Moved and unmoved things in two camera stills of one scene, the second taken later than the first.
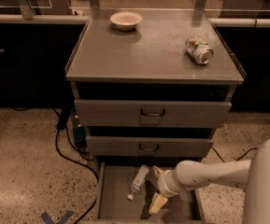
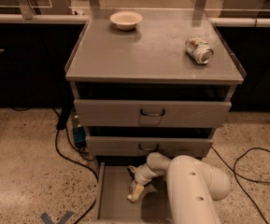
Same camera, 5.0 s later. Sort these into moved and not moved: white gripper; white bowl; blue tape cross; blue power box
Moved: white gripper
Not moved: blue power box; white bowl; blue tape cross
